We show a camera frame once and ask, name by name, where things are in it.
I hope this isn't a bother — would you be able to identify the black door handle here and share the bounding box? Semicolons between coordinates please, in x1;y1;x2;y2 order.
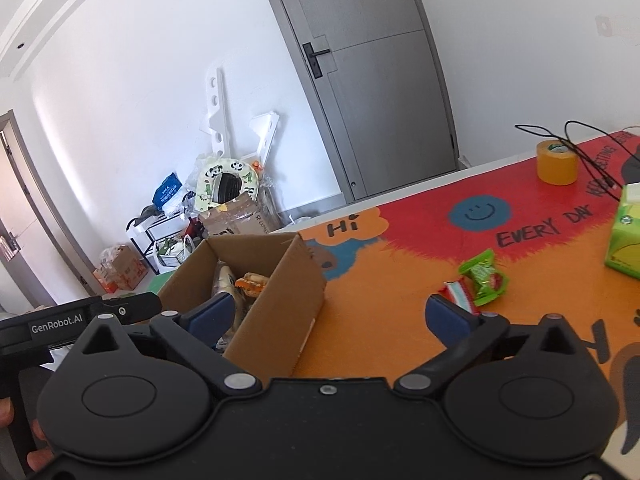
302;35;333;78

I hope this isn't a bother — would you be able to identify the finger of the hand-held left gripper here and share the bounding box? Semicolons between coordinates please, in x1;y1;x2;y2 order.
100;291;163;326

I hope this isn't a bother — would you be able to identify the long white bread packet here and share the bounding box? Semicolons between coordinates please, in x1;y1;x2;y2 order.
212;262;241;311

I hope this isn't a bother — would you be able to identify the short white foam board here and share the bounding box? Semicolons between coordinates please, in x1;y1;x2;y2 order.
247;111;281;166

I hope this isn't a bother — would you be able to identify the blue plastic bag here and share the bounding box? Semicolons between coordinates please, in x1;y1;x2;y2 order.
152;172;183;211

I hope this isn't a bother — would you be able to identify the yellow tape roll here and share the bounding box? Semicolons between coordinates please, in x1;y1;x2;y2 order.
536;137;578;186

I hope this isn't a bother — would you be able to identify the person's left hand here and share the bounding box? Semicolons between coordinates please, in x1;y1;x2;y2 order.
0;396;55;475

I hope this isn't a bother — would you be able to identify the red striped snack packet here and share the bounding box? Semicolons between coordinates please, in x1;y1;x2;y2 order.
437;280;481;315

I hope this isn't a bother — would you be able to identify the black cable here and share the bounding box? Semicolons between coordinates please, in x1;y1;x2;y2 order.
515;120;640;192

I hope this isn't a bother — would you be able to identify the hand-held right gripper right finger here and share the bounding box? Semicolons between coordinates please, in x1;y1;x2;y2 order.
394;294;588;397

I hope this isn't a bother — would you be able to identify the tall white foam board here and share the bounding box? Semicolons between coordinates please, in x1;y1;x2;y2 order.
200;57;236;161

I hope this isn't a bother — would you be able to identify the colourful printed table mat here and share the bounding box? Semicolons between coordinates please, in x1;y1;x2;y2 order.
150;130;640;480

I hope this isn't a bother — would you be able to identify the flattened brown carton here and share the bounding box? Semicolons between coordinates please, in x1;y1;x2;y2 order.
199;192;281;241

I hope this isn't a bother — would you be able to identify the clear biscuit packet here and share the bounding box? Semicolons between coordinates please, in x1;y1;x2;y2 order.
234;272;268;297

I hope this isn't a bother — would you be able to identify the green crinkled snack packet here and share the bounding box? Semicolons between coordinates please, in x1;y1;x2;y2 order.
457;252;510;307

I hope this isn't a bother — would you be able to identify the white wall socket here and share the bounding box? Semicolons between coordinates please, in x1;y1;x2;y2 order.
595;14;631;37

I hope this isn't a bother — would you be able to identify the panda print toilet seat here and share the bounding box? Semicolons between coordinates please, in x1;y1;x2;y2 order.
194;156;261;213

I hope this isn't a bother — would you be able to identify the brown cardboard box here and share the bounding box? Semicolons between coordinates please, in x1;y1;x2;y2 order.
156;232;328;378

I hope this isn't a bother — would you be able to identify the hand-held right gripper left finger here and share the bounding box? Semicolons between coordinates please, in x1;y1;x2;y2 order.
75;291;263;397

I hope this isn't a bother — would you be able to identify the orange printed carton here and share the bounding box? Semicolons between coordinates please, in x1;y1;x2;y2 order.
92;244;148;295

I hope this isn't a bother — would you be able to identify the white bag with basket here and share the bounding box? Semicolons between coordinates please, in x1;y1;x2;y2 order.
156;237;197;268

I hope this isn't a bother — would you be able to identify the green tissue pack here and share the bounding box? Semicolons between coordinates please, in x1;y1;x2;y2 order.
604;182;640;281

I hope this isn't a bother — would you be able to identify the grey door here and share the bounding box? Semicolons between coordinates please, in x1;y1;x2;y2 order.
252;0;461;206

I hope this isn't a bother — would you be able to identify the black metal rack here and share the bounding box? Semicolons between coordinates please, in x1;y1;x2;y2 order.
127;207;201;275

